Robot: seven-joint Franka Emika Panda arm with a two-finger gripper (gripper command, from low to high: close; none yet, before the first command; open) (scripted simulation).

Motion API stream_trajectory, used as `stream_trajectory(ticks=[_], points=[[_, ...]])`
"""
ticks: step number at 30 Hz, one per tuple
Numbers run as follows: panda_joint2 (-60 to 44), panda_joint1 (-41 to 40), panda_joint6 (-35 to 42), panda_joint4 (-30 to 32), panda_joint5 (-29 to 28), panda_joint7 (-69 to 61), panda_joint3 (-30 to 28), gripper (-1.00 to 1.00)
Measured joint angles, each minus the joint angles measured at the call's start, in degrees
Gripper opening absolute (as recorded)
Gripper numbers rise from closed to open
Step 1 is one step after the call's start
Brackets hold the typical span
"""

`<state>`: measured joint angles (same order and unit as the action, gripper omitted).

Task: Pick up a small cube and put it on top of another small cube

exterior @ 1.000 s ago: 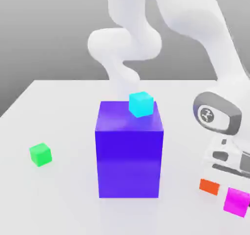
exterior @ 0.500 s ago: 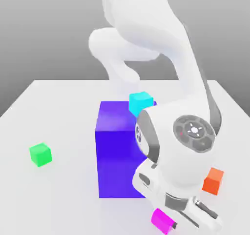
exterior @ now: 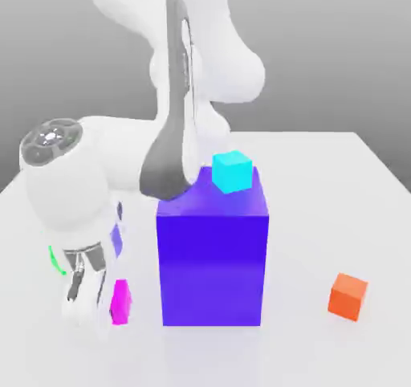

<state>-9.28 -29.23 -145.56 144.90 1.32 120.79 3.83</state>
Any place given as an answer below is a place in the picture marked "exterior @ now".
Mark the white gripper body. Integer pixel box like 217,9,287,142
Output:
59,269,113,337

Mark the small magenta cube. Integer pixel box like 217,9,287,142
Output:
109,279,133,326

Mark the small cyan cube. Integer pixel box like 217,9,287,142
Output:
211,150,254,195

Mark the small orange cube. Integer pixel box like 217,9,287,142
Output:
327,272,369,323

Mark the large blue box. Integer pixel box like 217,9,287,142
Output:
156,165,270,328

